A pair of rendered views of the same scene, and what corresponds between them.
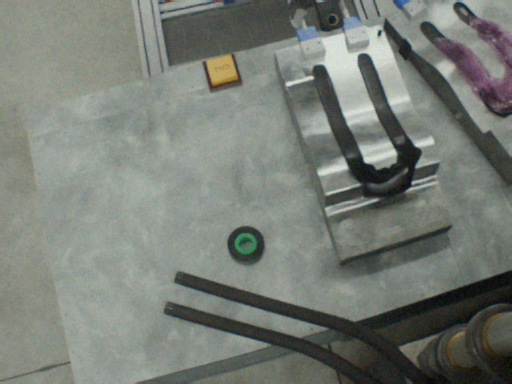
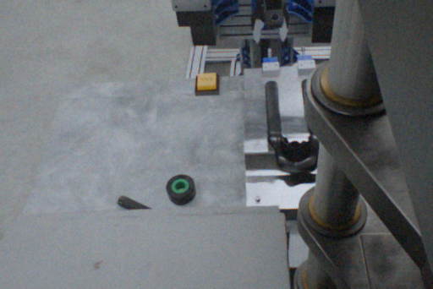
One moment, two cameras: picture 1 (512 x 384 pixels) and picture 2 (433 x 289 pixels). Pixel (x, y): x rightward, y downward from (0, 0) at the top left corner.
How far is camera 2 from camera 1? 0.64 m
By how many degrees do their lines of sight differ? 21
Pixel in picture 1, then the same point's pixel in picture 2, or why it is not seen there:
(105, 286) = (67, 198)
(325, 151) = (255, 128)
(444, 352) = (300, 275)
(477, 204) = not seen: hidden behind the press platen
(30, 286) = not seen: hidden behind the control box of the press
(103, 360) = not seen: hidden behind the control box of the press
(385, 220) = (291, 190)
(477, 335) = (304, 200)
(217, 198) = (174, 157)
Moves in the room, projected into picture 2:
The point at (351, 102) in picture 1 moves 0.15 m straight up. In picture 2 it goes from (288, 107) to (289, 68)
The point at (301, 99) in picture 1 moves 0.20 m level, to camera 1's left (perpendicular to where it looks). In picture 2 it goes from (252, 99) to (188, 92)
